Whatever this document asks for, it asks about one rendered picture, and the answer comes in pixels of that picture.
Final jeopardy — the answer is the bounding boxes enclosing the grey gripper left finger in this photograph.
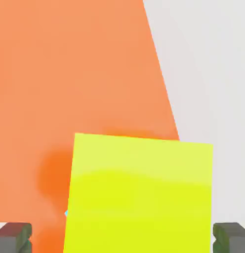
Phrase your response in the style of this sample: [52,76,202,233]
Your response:
[0,222,33,253]

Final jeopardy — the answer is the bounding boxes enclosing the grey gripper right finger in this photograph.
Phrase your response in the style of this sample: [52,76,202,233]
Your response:
[212,222,245,253]

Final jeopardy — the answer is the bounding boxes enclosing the small yellow cube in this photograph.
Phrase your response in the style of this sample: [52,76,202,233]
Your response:
[63,132,214,253]

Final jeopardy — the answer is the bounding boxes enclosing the large orange box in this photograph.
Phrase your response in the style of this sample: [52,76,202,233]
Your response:
[0,0,181,253]

